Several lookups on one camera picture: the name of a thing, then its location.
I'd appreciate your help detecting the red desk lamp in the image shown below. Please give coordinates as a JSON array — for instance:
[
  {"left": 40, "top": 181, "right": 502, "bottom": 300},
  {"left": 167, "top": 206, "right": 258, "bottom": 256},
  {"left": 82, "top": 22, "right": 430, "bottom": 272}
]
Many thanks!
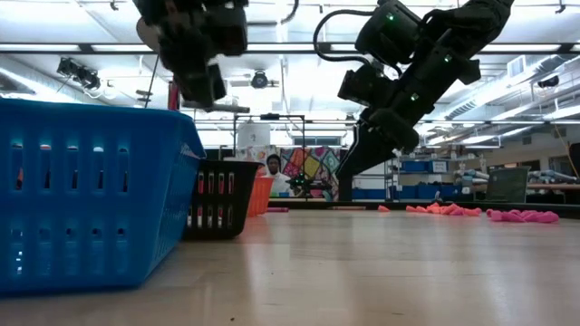
[{"left": 135, "top": 16, "right": 181, "bottom": 112}]

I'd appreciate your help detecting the black ceiling camera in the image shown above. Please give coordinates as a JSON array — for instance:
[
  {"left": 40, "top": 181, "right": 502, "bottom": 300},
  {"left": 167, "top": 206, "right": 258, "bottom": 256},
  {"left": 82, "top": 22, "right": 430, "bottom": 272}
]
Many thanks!
[{"left": 250, "top": 69, "right": 269, "bottom": 91}]

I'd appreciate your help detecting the black overhead rig device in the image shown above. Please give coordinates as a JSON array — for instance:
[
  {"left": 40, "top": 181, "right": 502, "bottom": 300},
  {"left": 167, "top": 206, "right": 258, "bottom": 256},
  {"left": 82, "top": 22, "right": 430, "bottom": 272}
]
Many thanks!
[{"left": 56, "top": 57, "right": 102, "bottom": 91}]

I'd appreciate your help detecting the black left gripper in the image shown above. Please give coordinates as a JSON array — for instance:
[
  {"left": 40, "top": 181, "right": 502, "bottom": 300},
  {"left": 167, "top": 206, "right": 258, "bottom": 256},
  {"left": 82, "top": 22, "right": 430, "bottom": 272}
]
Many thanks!
[{"left": 133, "top": 0, "right": 227, "bottom": 108}]

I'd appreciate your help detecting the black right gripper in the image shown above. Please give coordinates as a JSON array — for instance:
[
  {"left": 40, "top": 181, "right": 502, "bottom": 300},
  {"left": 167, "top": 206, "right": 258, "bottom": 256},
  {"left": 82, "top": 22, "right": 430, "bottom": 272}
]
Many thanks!
[{"left": 334, "top": 43, "right": 481, "bottom": 180}]

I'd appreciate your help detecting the colourful patchwork hanging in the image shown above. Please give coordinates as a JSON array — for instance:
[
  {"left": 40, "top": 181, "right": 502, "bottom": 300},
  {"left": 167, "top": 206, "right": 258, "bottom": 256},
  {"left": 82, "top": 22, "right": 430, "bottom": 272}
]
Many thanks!
[{"left": 278, "top": 145, "right": 341, "bottom": 203}]

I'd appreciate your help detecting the shelf with blue bins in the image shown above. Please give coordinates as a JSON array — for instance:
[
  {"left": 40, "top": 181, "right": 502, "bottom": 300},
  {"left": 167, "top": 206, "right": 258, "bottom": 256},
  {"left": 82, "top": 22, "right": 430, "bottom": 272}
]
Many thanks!
[{"left": 353, "top": 153, "right": 454, "bottom": 201}]

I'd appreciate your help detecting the person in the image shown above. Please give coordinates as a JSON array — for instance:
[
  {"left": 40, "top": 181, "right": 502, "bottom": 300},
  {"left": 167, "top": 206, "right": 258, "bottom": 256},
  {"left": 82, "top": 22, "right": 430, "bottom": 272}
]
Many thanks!
[{"left": 264, "top": 153, "right": 292, "bottom": 198}]

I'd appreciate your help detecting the black upright panel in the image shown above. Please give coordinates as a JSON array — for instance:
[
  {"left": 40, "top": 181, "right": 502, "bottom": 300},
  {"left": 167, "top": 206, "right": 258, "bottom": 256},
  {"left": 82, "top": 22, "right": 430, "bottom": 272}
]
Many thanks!
[{"left": 338, "top": 177, "right": 353, "bottom": 203}]

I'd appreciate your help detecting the orange plastic basket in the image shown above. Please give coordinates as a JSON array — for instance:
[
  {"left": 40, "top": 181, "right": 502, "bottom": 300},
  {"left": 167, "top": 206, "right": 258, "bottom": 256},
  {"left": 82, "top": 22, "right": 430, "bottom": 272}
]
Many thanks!
[{"left": 246, "top": 175, "right": 276, "bottom": 217}]

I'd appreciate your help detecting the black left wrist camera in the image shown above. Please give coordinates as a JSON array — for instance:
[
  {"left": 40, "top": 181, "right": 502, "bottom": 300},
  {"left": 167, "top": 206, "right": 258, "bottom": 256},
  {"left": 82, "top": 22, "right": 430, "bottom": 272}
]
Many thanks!
[{"left": 204, "top": 5, "right": 249, "bottom": 58}]

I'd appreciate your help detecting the blue plastic basket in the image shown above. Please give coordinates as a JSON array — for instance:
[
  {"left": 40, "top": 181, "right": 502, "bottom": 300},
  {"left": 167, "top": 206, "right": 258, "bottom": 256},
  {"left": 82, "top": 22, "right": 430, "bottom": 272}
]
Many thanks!
[{"left": 0, "top": 98, "right": 208, "bottom": 295}]

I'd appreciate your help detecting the blue grey crayon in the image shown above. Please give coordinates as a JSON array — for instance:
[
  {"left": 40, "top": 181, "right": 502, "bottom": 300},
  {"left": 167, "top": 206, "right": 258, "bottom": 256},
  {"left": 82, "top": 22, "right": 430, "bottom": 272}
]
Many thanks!
[{"left": 181, "top": 101, "right": 251, "bottom": 114}]

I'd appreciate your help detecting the small black background robot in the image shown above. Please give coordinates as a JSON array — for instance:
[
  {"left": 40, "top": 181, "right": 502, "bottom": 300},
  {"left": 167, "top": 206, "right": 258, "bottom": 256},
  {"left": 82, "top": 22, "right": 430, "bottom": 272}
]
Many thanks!
[{"left": 287, "top": 174, "right": 334, "bottom": 199}]

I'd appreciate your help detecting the black plastic basket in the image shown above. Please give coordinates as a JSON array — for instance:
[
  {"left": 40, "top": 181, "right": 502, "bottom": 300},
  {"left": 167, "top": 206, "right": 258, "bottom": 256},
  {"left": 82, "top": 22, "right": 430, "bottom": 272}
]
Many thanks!
[{"left": 183, "top": 158, "right": 265, "bottom": 241}]

